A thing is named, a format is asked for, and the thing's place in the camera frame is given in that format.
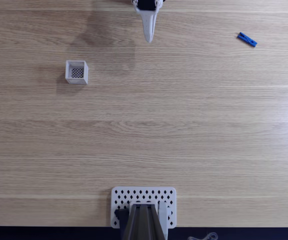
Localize blue clothes peg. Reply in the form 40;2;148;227
236;31;258;48

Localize small white lattice crate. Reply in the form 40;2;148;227
64;59;89;86

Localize dark aluminium stand column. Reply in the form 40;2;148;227
120;203;166;240

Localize white perforated base plate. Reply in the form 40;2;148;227
110;186;177;230

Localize white stand bracket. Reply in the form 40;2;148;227
157;200;169;240

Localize black stand bracket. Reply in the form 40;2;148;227
114;208;130;230

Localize grey cable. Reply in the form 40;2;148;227
187;232;219;240

